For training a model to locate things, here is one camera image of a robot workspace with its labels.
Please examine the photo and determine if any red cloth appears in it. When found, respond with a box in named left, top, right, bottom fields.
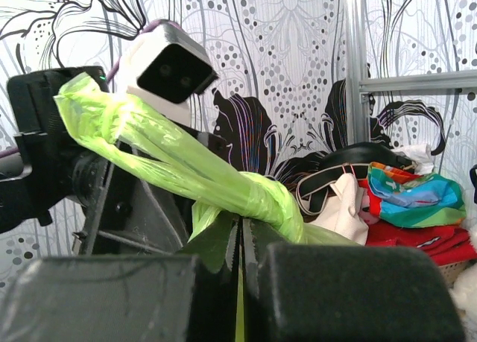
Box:
left=359, top=196, right=477, bottom=267

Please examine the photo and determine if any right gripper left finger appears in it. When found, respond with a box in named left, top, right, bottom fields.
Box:
left=1, top=213, right=239, bottom=341

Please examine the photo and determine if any green trash bag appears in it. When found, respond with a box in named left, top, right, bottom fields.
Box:
left=54, top=73, right=356, bottom=341

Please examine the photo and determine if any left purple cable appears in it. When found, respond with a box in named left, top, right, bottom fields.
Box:
left=0, top=19, right=180, bottom=160

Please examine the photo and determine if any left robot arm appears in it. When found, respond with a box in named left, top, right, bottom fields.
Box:
left=1, top=66, right=192, bottom=255

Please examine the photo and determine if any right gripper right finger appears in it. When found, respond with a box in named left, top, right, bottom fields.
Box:
left=242, top=219, right=465, bottom=341

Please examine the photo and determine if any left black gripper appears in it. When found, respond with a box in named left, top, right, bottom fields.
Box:
left=70, top=133, right=228, bottom=256

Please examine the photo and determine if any cream plush sheep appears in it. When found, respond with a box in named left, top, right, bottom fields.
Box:
left=449, top=222, right=477, bottom=320

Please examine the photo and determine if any cream canvas tote bag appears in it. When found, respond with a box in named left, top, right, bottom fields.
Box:
left=295, top=162, right=368, bottom=245

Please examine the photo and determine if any colorful patterned bag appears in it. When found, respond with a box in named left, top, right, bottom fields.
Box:
left=366, top=162, right=467, bottom=229

